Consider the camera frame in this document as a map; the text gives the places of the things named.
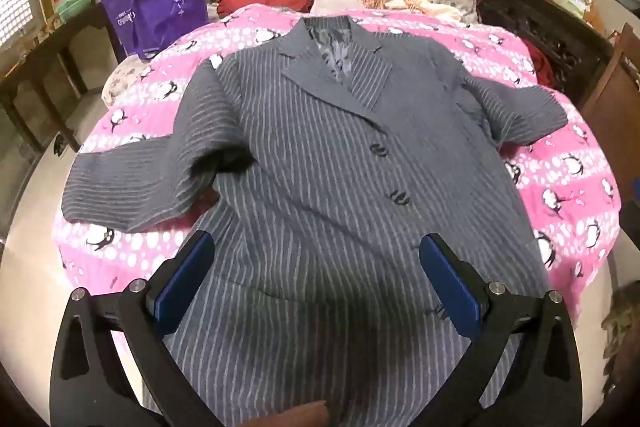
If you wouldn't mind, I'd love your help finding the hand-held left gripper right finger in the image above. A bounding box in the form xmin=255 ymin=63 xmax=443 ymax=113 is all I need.
xmin=419 ymin=233 xmax=584 ymax=427

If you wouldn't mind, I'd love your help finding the red cloth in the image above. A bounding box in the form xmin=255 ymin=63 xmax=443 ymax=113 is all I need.
xmin=522 ymin=39 xmax=556 ymax=88

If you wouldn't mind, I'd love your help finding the pink penguin print blanket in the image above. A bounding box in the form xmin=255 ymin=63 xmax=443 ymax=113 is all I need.
xmin=52 ymin=4 xmax=623 ymax=408

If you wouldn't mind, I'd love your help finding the green plastic basket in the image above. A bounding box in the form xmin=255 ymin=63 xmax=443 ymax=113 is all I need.
xmin=54 ymin=0 xmax=98 ymax=25

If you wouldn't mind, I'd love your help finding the dark wooden table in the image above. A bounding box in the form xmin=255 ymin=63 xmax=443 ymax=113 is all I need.
xmin=0 ymin=0 xmax=126 ymax=152

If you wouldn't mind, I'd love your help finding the brown patterned cloth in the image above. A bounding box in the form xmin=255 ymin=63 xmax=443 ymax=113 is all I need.
xmin=600 ymin=279 xmax=640 ymax=364

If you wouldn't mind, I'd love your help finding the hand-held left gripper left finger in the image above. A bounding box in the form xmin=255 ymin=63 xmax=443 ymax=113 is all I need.
xmin=48 ymin=229 xmax=217 ymax=427

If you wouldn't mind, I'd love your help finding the dark carved wooden cabinet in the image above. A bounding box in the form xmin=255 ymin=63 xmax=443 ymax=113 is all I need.
xmin=470 ymin=0 xmax=616 ymax=108

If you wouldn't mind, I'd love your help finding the grey striped suit jacket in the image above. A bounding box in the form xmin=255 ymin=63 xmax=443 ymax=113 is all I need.
xmin=61 ymin=17 xmax=568 ymax=427

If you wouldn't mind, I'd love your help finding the wooden chair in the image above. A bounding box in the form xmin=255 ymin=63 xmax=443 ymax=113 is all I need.
xmin=580 ymin=23 xmax=640 ymax=158

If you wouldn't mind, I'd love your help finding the purple tote bag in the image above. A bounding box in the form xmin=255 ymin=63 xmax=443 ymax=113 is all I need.
xmin=97 ymin=0 xmax=210 ymax=60

